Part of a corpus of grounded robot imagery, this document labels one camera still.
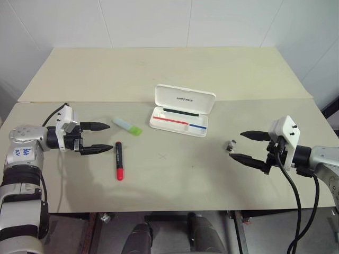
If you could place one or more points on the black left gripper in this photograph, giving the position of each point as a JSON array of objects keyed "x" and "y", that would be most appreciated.
[{"x": 70, "y": 141}]

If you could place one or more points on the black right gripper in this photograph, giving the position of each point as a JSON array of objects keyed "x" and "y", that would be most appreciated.
[{"x": 270, "y": 158}]

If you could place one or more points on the small grey black clip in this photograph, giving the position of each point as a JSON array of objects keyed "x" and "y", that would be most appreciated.
[{"x": 231, "y": 146}]

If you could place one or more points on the clear glue stick green cap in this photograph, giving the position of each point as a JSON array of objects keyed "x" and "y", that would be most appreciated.
[{"x": 127, "y": 127}]

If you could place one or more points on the black marker with red cap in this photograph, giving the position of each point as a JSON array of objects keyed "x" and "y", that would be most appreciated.
[{"x": 119, "y": 161}]

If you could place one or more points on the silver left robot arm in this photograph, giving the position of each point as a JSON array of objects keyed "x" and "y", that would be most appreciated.
[{"x": 23, "y": 153}]

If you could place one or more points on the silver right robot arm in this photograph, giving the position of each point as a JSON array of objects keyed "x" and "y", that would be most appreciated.
[{"x": 323, "y": 158}]

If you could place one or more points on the white hinged pencil case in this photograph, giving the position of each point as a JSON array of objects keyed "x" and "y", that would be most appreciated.
[{"x": 185, "y": 99}]

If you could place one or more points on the grey metal table leg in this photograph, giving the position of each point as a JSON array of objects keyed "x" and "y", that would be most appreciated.
[{"x": 238, "y": 232}]

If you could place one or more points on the dark rounded shape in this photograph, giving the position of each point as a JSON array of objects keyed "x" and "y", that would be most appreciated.
[
  {"x": 139, "y": 238},
  {"x": 205, "y": 235}
]

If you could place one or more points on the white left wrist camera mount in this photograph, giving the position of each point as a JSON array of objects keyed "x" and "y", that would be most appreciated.
[{"x": 64, "y": 116}]

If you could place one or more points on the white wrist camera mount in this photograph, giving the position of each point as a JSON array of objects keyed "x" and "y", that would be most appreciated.
[
  {"x": 64, "y": 116},
  {"x": 287, "y": 127}
]

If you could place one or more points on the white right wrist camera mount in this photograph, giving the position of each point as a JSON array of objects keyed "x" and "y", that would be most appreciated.
[{"x": 287, "y": 127}]

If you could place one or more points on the small shiny metal bracket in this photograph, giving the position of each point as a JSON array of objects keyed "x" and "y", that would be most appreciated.
[{"x": 105, "y": 218}]

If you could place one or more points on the black metal stand frame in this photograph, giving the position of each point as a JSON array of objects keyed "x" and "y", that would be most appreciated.
[{"x": 332, "y": 111}]

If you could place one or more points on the reddish table frame bar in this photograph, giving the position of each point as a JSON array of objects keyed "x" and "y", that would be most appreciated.
[{"x": 92, "y": 232}]

